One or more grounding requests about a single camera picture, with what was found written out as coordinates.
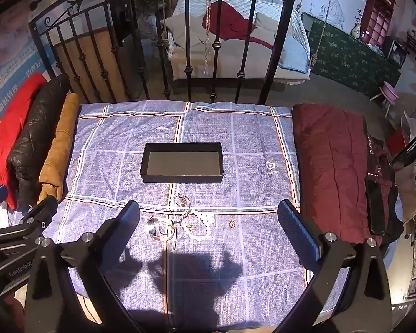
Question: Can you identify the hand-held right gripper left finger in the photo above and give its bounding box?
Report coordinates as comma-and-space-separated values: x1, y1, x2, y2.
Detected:
24, 199, 143, 333

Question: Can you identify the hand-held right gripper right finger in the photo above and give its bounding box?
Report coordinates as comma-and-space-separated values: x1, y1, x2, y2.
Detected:
277, 199, 393, 333

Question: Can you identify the brown strap wristwatch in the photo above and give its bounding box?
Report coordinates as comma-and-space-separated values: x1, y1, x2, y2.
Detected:
148, 216, 177, 243

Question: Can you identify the thin silver bangle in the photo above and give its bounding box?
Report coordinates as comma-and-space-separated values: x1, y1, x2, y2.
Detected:
169, 194, 192, 220

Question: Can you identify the white pearl bracelet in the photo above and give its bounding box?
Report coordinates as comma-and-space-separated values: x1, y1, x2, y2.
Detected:
183, 209, 215, 242

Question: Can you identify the black rectangular jewelry box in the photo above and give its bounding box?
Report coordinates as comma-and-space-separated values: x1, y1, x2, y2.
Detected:
139, 142, 224, 184

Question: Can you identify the tan cushion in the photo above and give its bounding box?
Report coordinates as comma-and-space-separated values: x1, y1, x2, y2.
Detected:
38, 92, 80, 205

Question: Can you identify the black quilted jacket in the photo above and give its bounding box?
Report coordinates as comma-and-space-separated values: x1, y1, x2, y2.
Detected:
6, 74, 72, 209

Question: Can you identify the dark red quilt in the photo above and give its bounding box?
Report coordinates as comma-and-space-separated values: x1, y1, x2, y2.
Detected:
291, 103, 405, 248

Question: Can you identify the red puffer jacket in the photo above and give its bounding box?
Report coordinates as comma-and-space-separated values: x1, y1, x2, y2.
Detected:
0, 73, 48, 212

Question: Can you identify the black smartphone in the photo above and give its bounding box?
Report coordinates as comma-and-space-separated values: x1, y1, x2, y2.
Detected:
365, 178, 387, 235

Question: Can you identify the blue plaid bed sheet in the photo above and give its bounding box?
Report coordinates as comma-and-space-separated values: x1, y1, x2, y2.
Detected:
38, 100, 351, 331

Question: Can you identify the black slatted chair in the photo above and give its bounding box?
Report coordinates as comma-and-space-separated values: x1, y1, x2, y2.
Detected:
391, 121, 416, 171

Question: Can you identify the pink chair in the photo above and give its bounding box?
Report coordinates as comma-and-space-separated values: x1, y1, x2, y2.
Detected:
369, 81, 400, 119

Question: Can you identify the white wicker hanging swing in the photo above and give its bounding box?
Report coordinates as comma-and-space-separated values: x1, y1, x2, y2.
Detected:
161, 0, 313, 87

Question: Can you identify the beige pillow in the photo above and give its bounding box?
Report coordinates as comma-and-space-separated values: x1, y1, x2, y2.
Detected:
254, 12, 295, 48
161, 14, 209, 50

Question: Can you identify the red blanket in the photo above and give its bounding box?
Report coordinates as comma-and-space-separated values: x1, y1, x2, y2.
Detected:
203, 1, 275, 51

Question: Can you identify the red phone booth cabinet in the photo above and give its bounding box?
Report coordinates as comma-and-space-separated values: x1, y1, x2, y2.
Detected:
360, 0, 398, 48

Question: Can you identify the black metal bed frame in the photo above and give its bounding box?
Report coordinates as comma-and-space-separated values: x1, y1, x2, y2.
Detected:
28, 0, 307, 106

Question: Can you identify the cream tassel rope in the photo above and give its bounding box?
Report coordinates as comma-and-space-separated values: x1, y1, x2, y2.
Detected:
202, 0, 213, 77

